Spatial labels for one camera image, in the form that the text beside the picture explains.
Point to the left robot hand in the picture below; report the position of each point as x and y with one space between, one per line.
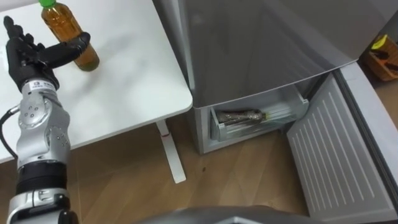
26 62

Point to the brown tea bottle green cap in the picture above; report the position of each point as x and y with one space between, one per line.
62 25

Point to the clear fridge drawer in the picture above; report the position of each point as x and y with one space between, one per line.
280 116

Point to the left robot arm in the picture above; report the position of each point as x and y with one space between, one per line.
43 133

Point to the white desk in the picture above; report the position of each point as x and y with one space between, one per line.
130 62

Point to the grey fridge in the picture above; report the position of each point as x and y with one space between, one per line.
248 46

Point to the open grey fridge door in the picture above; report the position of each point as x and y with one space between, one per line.
335 149

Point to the yellow object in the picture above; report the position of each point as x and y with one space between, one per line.
380 43

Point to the wooden box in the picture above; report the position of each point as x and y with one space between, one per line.
384 67

